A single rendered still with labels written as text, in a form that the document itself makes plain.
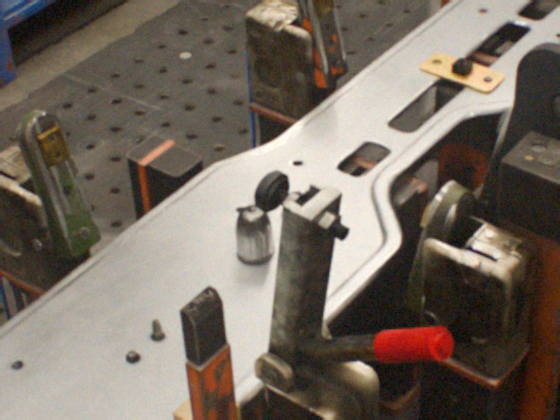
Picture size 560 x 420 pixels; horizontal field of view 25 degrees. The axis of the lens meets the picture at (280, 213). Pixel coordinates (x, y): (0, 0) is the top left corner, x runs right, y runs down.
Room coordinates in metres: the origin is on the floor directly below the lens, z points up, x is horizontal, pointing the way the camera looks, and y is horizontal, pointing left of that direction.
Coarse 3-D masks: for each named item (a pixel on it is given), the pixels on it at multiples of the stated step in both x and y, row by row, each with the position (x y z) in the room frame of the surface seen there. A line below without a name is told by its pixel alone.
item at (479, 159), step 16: (448, 96) 1.08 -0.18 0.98; (480, 128) 1.05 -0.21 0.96; (496, 128) 1.05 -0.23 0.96; (448, 144) 1.08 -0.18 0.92; (464, 144) 1.07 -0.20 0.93; (480, 144) 1.05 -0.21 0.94; (448, 160) 1.08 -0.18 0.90; (464, 160) 1.07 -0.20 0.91; (480, 160) 1.06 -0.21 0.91; (448, 176) 1.08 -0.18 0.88; (464, 176) 1.07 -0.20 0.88; (480, 176) 1.06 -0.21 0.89
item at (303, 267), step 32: (256, 192) 0.64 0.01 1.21; (288, 192) 0.65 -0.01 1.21; (320, 192) 0.63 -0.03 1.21; (288, 224) 0.62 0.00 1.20; (320, 224) 0.62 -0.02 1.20; (288, 256) 0.62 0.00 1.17; (320, 256) 0.63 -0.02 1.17; (288, 288) 0.62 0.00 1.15; (320, 288) 0.64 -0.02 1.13; (288, 320) 0.62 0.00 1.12; (320, 320) 0.64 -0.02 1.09; (288, 352) 0.62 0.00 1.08
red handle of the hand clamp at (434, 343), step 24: (360, 336) 0.61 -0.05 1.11; (384, 336) 0.59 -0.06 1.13; (408, 336) 0.58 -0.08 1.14; (432, 336) 0.57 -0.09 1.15; (312, 360) 0.62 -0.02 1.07; (336, 360) 0.61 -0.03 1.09; (360, 360) 0.60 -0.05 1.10; (384, 360) 0.58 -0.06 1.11; (408, 360) 0.57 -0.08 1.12; (432, 360) 0.56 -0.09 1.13
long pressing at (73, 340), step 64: (512, 0) 1.23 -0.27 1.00; (384, 64) 1.12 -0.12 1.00; (512, 64) 1.10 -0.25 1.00; (320, 128) 1.01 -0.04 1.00; (384, 128) 1.00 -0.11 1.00; (448, 128) 0.99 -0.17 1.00; (192, 192) 0.92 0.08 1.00; (384, 192) 0.90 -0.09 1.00; (128, 256) 0.83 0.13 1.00; (192, 256) 0.83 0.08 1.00; (384, 256) 0.81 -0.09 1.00; (64, 320) 0.76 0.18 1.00; (128, 320) 0.75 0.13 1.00; (256, 320) 0.74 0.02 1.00; (0, 384) 0.69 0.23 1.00; (64, 384) 0.69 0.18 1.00; (128, 384) 0.68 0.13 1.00; (256, 384) 0.67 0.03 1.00
